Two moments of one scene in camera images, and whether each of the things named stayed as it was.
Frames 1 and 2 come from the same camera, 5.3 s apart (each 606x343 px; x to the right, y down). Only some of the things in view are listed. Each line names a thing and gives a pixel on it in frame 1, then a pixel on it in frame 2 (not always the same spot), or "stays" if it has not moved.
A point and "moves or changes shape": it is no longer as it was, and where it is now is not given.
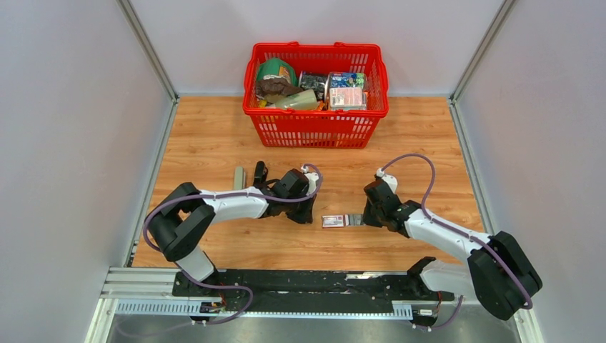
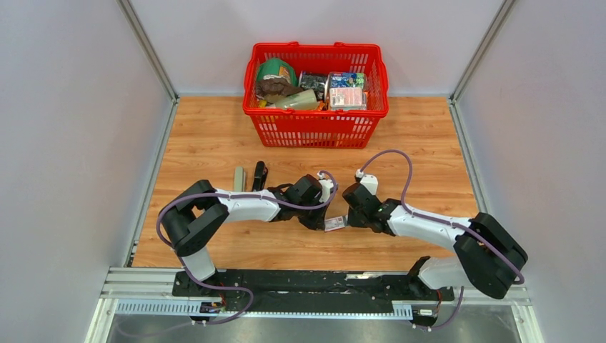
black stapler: x=261 y=174 stays
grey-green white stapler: x=239 y=178 stays
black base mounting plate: x=308 y=289 stays
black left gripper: x=306 y=216 → x=318 y=224
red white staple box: x=332 y=221 moves or changes shape
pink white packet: x=346 y=97 stays
